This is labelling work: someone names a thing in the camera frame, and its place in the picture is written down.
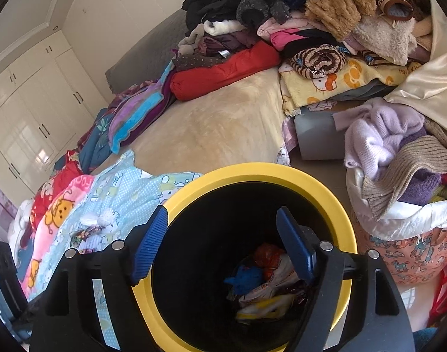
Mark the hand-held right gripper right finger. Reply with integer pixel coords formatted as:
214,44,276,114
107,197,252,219
276,207,416,352

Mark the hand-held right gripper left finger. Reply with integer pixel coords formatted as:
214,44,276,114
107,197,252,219
28,205,169,352

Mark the white red print plastic bag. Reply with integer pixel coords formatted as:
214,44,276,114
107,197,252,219
242,255,305,305

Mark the clear plastic wrapper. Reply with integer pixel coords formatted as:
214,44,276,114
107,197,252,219
79,211,116,228

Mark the blue plastic bag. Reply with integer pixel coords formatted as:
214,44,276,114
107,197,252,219
223,264,264,296

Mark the purple candy wrapper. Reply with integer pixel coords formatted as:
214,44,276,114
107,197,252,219
71,225,101,244

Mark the yellow white wrapper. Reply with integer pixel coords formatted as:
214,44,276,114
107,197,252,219
236,295,286,319

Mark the yellow rimmed black trash bin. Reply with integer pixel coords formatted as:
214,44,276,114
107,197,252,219
132,162,358,352

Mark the light blue cat print blanket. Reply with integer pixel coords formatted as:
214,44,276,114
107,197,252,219
27,150,204,352

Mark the pink bear print blanket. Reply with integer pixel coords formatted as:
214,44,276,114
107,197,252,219
20,176,96,297

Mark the blue floral quilt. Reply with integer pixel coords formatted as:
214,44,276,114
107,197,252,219
77,108,116,173

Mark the red floral quilt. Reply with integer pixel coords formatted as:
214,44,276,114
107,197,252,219
29,150,85,228

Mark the pink printed laundry basket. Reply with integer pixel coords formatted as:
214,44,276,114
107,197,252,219
346,163,447,287

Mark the beige bed sheet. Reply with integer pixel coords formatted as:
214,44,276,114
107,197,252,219
130,68,290,177

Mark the purple striped pillow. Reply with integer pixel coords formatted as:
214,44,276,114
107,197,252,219
108,59,176,155

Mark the white garment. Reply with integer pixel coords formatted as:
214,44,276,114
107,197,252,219
7,198,33,250

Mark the lavender sweater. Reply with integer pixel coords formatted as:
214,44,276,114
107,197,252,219
333,102,435,182

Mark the purple knit garment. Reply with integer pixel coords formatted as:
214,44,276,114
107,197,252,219
396,170,442,206

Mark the beige knit sweater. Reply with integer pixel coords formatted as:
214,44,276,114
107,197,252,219
361,136,447,221

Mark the black plastic crate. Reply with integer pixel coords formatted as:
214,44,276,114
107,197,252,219
0,238,28,323

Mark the yellow cartoon blanket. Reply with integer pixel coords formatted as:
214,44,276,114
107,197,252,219
280,55,424,116

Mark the cream wardrobe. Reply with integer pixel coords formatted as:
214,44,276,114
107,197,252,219
0,29,109,200

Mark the red cushion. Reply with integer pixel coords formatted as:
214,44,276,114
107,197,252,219
170,40,283,101

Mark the grey headboard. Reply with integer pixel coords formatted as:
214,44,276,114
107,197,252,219
105,7,189,94

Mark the pile of clothes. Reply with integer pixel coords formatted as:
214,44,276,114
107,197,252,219
172,0,435,81

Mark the pink cartoon wall panel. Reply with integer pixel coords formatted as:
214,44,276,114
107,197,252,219
0,174,19,224

